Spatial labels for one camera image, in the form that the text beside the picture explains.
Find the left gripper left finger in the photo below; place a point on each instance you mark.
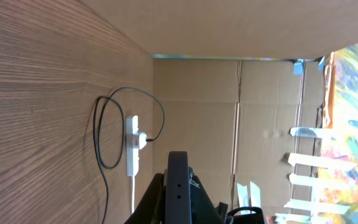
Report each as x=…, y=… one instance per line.
x=151, y=208

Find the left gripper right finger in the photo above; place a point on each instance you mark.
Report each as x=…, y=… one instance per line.
x=203, y=211

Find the Samsung Galaxy smartphone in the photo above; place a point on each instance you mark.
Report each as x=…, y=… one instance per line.
x=177, y=189

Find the white charger plug adapter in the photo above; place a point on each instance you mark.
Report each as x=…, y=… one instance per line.
x=137, y=140

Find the white power strip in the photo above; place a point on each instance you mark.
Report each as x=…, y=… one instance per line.
x=132, y=155

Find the colourful painted sheet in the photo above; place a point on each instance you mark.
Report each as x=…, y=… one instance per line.
x=334, y=186

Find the cardboard box wall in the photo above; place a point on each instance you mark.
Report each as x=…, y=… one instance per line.
x=233, y=119

